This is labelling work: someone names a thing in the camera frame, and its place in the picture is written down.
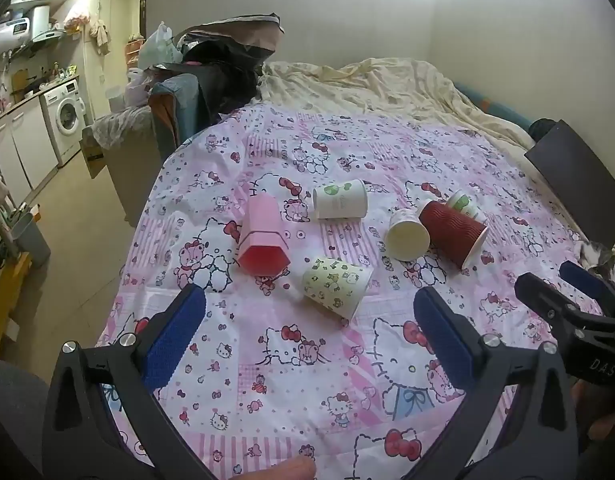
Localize cream bed sheet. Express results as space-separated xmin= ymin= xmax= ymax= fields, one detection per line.
xmin=257 ymin=57 xmax=544 ymax=163

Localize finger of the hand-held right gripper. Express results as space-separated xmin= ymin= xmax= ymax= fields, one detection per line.
xmin=560 ymin=260 xmax=615 ymax=312
xmin=515 ymin=272 xmax=596 ymax=334

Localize person's right hand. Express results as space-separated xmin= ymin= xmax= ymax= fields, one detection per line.
xmin=571 ymin=379 xmax=615 ymax=442

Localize grey white cat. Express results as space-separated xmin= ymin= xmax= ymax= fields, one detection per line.
xmin=576 ymin=241 xmax=615 ymax=277

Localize plain white paper cup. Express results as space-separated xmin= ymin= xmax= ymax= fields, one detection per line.
xmin=387 ymin=208 xmax=431 ymax=261

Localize cardboard box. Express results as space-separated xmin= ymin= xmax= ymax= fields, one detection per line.
xmin=80 ymin=125 xmax=108 ymax=180

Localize pile of dark clothes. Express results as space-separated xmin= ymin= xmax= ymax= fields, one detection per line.
xmin=174 ymin=12 xmax=285 ymax=131

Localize blue denim garment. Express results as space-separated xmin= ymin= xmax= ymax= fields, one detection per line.
xmin=148 ymin=73 xmax=200 ymax=158

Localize white washing machine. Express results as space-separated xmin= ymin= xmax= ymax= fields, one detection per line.
xmin=40 ymin=79 xmax=88 ymax=167

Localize hanging beige cloth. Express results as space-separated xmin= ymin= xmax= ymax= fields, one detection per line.
xmin=90 ymin=19 xmax=112 ymax=56

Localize white green plastic bag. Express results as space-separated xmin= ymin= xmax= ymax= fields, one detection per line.
xmin=137 ymin=21 xmax=180 ymax=70

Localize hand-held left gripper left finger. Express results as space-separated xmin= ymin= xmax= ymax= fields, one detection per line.
xmin=41 ymin=282 xmax=223 ymax=480

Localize white cup with green print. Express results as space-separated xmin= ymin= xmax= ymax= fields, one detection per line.
xmin=313 ymin=179 xmax=369 ymax=221
xmin=446 ymin=189 xmax=487 ymax=224

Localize grey trash bin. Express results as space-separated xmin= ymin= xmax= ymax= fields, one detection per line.
xmin=11 ymin=210 xmax=53 ymax=268

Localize pink hexagonal cup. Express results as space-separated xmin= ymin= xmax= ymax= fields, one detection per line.
xmin=236 ymin=194 xmax=291 ymax=277

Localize person's left hand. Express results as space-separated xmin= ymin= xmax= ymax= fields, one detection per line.
xmin=256 ymin=460 xmax=317 ymax=480

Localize yellow-green cartoon print cup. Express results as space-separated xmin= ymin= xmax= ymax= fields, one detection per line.
xmin=301 ymin=256 xmax=375 ymax=320

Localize white kitchen base cabinet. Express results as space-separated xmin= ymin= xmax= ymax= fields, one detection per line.
xmin=0 ymin=95 xmax=60 ymax=206

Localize pink cartoon printed blanket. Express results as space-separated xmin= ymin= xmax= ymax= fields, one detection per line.
xmin=100 ymin=101 xmax=609 ymax=480

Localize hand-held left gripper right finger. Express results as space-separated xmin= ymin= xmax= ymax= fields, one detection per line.
xmin=412 ymin=286 xmax=581 ymax=480

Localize dark brown board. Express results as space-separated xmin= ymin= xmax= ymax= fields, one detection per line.
xmin=524 ymin=119 xmax=615 ymax=252

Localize yellow wooden stand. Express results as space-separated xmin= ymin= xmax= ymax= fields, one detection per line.
xmin=0 ymin=225 xmax=33 ymax=356

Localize teal mattress edge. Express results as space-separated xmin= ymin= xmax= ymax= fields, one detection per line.
xmin=455 ymin=82 xmax=534 ymax=132

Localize red ribbed paper cup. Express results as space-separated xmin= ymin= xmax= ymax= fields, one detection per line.
xmin=419 ymin=200 xmax=489 ymax=269

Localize white water heater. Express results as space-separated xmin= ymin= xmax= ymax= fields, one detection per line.
xmin=0 ymin=4 xmax=52 ymax=56

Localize person's dark grey clothing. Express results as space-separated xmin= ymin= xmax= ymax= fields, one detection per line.
xmin=0 ymin=360 xmax=50 ymax=480

